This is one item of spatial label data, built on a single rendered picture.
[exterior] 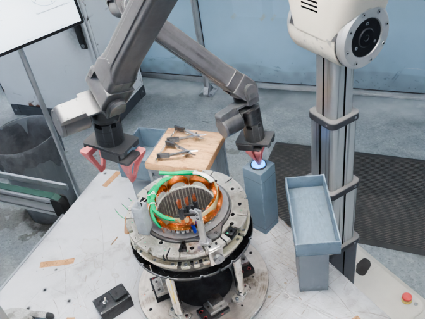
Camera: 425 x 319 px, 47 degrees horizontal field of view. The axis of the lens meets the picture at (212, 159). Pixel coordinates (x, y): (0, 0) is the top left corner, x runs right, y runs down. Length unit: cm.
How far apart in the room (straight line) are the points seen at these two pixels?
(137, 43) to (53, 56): 288
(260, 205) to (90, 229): 62
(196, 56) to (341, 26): 35
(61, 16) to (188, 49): 97
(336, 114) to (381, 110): 222
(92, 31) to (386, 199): 211
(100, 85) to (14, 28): 117
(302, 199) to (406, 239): 137
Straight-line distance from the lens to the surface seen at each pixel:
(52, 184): 204
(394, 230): 271
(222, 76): 127
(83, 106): 95
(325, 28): 121
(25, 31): 207
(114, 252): 167
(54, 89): 385
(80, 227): 180
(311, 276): 142
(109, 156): 103
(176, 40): 121
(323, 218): 132
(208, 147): 152
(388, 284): 217
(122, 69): 85
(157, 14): 76
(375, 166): 308
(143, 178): 157
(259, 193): 149
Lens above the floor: 197
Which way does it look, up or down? 38 degrees down
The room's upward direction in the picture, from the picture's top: 9 degrees counter-clockwise
